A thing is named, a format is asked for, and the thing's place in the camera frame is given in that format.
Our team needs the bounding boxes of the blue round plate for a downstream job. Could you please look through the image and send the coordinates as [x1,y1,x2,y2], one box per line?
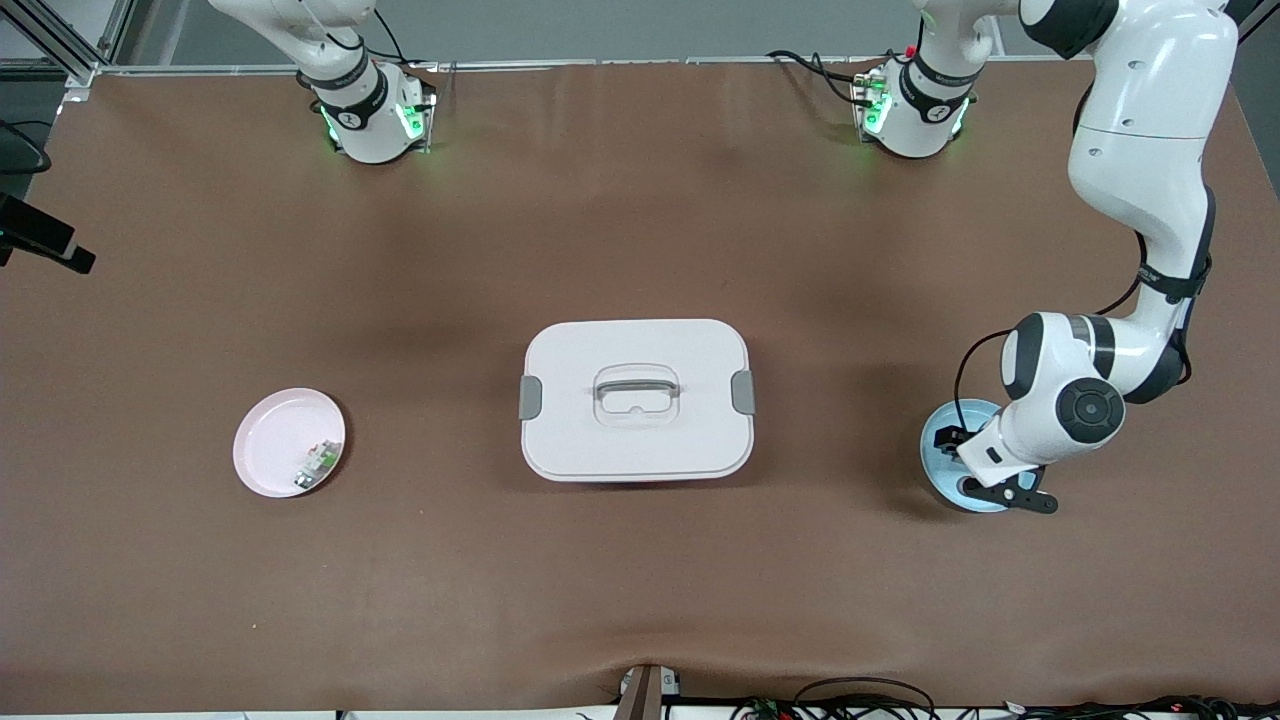
[919,398,1033,514]

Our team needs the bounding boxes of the pink round plate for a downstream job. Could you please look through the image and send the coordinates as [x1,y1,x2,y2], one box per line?
[232,387,348,499]

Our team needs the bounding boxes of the white lidded storage box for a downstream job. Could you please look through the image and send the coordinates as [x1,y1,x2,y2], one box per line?
[518,318,758,484]

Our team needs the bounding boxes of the black cable bundle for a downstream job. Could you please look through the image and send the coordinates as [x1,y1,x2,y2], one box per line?
[730,677,1280,720]

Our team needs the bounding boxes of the white green push-button switch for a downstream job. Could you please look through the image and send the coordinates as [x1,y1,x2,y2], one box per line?
[293,440,341,491]

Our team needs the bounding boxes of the aluminium camera mount post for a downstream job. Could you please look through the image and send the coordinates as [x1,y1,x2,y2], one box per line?
[617,664,683,720]

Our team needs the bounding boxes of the black base cables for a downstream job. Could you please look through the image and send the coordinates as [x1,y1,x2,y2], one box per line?
[767,49,873,107]

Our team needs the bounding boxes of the aluminium table edge rail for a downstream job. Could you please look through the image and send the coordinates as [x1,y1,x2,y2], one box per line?
[95,52,1096,77]

